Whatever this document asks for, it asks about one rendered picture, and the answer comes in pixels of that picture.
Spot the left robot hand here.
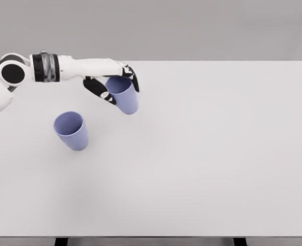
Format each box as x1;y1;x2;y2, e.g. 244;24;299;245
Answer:
79;58;140;106

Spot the lavender plastic cup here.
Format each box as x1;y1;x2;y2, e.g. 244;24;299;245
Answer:
53;111;89;151
105;76;139;115

